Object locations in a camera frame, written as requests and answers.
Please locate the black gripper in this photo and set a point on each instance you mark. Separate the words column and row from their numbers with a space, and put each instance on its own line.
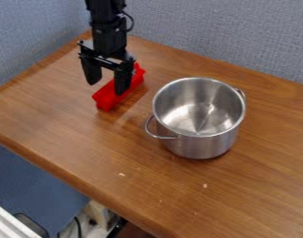
column 106, row 52

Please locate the red rectangular block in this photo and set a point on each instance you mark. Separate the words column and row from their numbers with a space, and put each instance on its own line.
column 106, row 97

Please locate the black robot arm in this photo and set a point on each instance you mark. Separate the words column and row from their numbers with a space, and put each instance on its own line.
column 107, row 11

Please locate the stainless steel pot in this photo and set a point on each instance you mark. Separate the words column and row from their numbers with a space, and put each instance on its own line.
column 196, row 116

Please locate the white clutter under table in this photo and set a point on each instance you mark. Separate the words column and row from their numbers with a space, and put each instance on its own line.
column 95, row 222

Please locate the white ribbed device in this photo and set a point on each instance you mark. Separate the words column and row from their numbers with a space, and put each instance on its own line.
column 19, row 226

